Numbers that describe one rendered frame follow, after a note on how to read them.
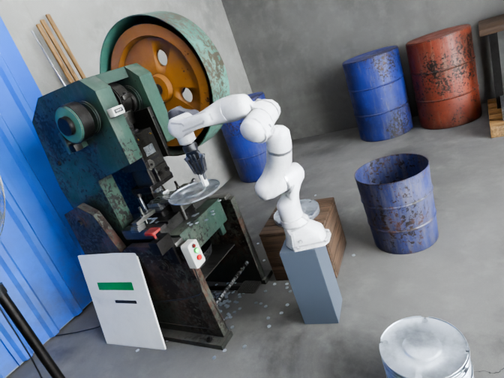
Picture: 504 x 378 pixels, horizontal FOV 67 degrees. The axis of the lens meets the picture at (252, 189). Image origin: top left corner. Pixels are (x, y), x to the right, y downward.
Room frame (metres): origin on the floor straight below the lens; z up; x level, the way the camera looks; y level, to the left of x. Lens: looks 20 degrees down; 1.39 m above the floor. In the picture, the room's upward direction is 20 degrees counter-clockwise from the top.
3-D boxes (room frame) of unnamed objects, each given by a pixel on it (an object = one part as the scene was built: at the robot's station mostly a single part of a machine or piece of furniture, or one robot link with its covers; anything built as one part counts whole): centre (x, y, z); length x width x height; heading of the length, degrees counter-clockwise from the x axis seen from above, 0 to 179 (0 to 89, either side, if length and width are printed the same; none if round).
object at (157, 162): (2.07, 0.48, 1.04); 0.17 x 0.15 x 0.30; 54
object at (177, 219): (2.09, 0.51, 0.68); 0.45 x 0.30 x 0.06; 144
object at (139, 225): (1.95, 0.61, 0.76); 0.17 x 0.06 x 0.10; 144
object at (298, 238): (1.63, -0.17, 0.52); 0.22 x 0.19 x 0.14; 64
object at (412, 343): (1.02, -0.37, 0.25); 0.29 x 0.29 x 0.01
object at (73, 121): (2.09, 0.51, 1.33); 0.67 x 0.18 x 0.18; 144
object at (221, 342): (1.96, 0.78, 0.45); 0.92 x 0.12 x 0.90; 54
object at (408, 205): (2.04, -0.80, 0.24); 0.42 x 0.42 x 0.48
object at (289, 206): (1.67, -0.17, 0.71); 0.18 x 0.11 x 0.25; 113
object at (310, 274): (1.65, -0.13, 0.23); 0.18 x 0.18 x 0.45; 64
